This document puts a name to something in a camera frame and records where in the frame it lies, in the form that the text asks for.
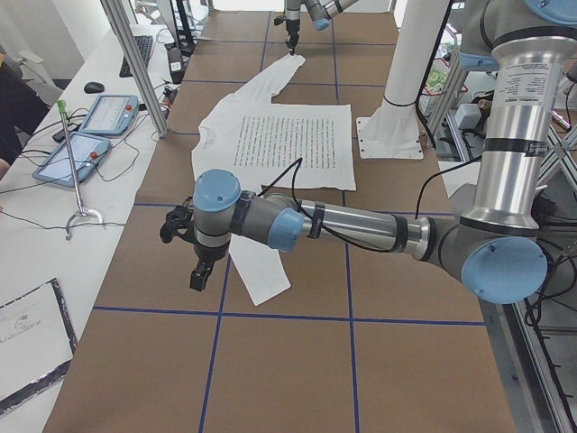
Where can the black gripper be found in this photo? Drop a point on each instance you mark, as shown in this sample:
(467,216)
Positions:
(207,253)
(291,26)

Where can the white paper in plastic sleeve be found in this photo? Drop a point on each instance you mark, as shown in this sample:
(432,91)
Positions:
(38,342)

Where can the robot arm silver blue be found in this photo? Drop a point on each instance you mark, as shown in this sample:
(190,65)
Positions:
(320,13)
(492,247)

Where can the aluminium frame post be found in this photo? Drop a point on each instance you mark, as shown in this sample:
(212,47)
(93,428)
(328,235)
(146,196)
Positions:
(122,29)

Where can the upper blue teach pendant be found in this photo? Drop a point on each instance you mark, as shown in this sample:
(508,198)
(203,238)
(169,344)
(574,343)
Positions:
(110,115)

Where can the metal grabber stick green handle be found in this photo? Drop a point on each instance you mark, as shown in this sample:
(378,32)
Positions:
(82,211)

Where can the white long sleeve t-shirt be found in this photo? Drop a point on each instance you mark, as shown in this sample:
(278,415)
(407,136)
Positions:
(247,142)

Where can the black power adapter white label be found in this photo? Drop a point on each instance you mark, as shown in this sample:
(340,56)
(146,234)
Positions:
(176,65)

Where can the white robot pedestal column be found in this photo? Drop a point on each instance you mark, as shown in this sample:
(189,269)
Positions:
(392,131)

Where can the black computer mouse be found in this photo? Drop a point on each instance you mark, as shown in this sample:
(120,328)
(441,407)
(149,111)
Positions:
(94,87)

